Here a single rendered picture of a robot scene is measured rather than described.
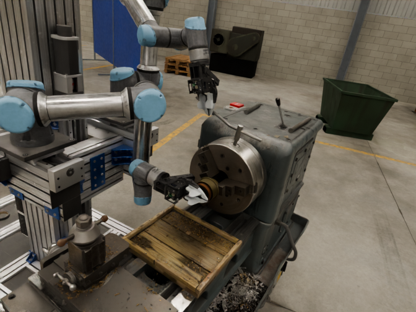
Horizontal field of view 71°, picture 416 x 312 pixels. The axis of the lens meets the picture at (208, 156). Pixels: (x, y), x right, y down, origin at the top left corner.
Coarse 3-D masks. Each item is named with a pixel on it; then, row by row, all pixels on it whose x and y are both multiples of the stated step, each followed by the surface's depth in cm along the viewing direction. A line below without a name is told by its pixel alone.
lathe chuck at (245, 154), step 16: (208, 144) 118; (224, 144) 115; (240, 144) 118; (192, 160) 125; (224, 160) 116; (240, 160) 112; (256, 160) 116; (240, 176) 114; (256, 176) 113; (256, 192) 115; (224, 208) 123; (240, 208) 119
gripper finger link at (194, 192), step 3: (189, 186) 108; (192, 186) 108; (186, 189) 107; (189, 189) 107; (192, 189) 107; (195, 189) 107; (198, 189) 106; (201, 189) 107; (189, 192) 106; (192, 192) 106; (195, 192) 106; (198, 192) 106; (201, 192) 106; (189, 195) 104; (192, 195) 104; (195, 195) 104; (198, 195) 105; (201, 195) 106; (204, 195) 106; (204, 198) 106; (207, 198) 106
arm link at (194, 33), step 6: (192, 18) 104; (198, 18) 104; (186, 24) 105; (192, 24) 104; (198, 24) 104; (204, 24) 106; (186, 30) 106; (192, 30) 105; (198, 30) 105; (204, 30) 106; (186, 36) 107; (192, 36) 105; (198, 36) 105; (204, 36) 106; (186, 42) 110; (192, 42) 106; (198, 42) 105; (204, 42) 106; (192, 48) 107; (198, 48) 113
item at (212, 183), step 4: (200, 180) 115; (204, 180) 111; (208, 180) 111; (212, 180) 111; (200, 184) 108; (204, 184) 109; (208, 184) 109; (212, 184) 110; (216, 184) 111; (204, 188) 107; (208, 188) 108; (212, 188) 109; (216, 188) 111; (204, 192) 107; (208, 192) 107; (212, 192) 109; (216, 192) 111; (208, 196) 107; (212, 196) 110; (216, 196) 113; (208, 200) 109
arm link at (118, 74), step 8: (112, 72) 141; (120, 72) 140; (128, 72) 141; (136, 72) 147; (112, 80) 142; (120, 80) 141; (128, 80) 143; (136, 80) 145; (112, 88) 144; (120, 88) 143
